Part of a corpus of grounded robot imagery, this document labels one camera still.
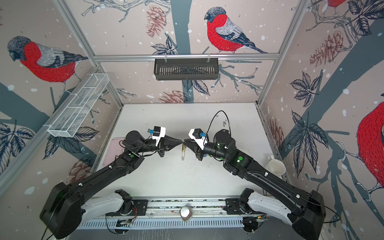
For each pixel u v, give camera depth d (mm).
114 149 947
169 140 627
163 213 728
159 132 560
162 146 608
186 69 1070
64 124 698
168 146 629
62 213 390
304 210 387
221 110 470
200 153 570
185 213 636
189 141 635
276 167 778
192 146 638
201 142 553
